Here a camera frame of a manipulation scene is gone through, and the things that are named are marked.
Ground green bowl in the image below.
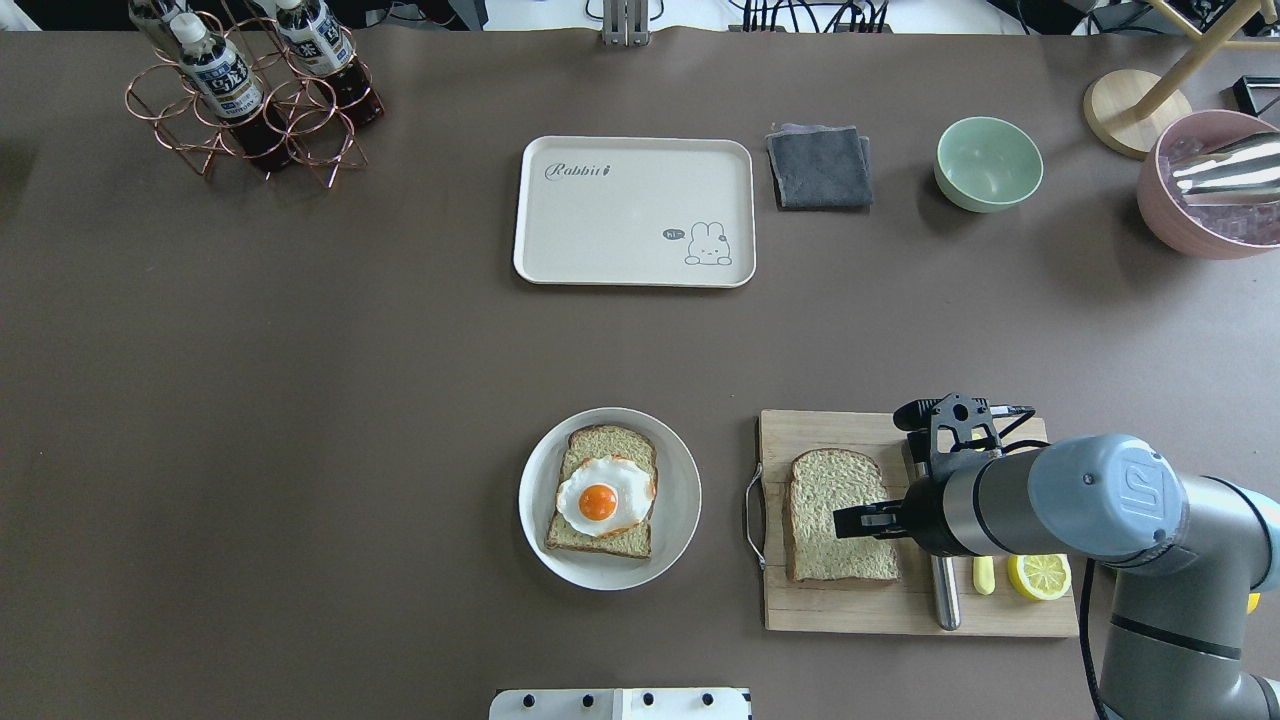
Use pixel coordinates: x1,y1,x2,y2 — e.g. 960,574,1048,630
933,117,1044,213

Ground copper wire bottle rack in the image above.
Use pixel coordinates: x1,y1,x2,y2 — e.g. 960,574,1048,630
125,1,385,186

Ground wooden stand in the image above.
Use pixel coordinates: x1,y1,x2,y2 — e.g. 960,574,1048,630
1082,1,1277,160

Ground clear ice cubes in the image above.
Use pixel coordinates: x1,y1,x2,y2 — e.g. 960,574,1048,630
1187,201,1279,246

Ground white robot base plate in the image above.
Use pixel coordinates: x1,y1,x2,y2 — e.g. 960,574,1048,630
489,685,754,719

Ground fried egg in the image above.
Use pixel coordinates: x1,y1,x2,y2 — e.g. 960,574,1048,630
556,454,657,538

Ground half lemon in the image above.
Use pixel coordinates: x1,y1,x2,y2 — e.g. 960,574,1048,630
1006,553,1073,601

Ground pink bowl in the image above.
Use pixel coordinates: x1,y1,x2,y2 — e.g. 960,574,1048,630
1135,110,1277,259

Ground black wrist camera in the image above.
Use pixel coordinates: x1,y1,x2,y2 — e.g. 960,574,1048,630
892,393,1050,480

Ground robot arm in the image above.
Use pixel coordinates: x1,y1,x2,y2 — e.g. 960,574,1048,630
833,434,1277,719

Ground cream rabbit tray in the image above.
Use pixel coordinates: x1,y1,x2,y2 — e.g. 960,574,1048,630
513,136,756,288

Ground yellow butter piece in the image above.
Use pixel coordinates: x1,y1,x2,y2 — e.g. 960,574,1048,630
972,556,996,596

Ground wooden cutting board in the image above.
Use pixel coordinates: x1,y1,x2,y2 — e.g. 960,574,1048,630
751,409,1078,638

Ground metal scoop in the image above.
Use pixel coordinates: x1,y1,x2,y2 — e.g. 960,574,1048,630
1169,131,1279,206

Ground grey folded cloth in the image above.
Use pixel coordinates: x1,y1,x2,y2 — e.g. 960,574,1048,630
765,123,876,210

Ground white round plate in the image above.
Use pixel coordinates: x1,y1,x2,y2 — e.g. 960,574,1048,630
518,407,701,591

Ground steel knife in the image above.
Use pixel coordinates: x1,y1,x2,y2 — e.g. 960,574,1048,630
904,433,961,632

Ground bread slice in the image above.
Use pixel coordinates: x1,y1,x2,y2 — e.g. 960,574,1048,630
545,425,658,559
783,448,902,582

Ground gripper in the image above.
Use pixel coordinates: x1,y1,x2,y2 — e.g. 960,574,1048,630
832,477,951,557

